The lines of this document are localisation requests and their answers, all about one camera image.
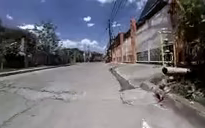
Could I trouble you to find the raised concrete kerb strip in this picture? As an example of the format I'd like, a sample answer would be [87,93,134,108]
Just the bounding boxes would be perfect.
[0,63,72,80]

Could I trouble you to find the grey cracked concrete road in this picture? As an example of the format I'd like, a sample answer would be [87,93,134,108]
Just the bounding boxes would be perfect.
[0,61,205,128]

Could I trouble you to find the leafy tree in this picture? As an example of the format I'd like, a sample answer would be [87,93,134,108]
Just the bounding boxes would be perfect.
[171,0,205,69]

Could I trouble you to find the white metal frame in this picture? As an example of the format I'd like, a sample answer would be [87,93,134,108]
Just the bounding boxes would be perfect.
[157,28,178,67]

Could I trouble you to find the overhead wires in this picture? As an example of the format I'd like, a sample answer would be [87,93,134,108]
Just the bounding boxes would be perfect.
[108,0,128,25]

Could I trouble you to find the dark utility pole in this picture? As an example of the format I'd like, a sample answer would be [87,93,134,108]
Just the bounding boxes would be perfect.
[107,18,113,63]

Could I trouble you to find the orange and grey building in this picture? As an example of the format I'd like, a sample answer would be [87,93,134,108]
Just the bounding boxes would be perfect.
[107,0,178,65]

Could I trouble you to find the pale concrete pipe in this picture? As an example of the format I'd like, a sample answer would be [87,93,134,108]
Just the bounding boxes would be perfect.
[161,66,193,76]

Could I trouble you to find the dark boundary wall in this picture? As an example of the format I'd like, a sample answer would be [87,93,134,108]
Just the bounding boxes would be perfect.
[0,49,91,72]

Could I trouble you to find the distant buildings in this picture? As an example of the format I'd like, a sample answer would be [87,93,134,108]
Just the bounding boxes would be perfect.
[69,48,106,63]

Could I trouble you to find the raised concrete pavement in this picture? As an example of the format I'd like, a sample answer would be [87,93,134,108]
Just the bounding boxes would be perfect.
[109,62,205,122]

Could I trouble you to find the group of trees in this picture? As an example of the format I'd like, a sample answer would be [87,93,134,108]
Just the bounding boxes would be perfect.
[0,18,63,68]

